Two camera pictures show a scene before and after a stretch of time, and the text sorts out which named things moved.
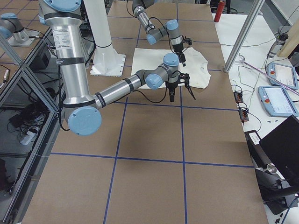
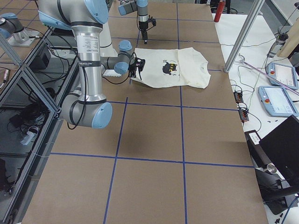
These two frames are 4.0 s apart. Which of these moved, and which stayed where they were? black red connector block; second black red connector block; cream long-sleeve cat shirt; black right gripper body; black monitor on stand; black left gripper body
Moved: black left gripper body; black right gripper body
Stayed: cream long-sleeve cat shirt; black red connector block; black monitor on stand; second black red connector block
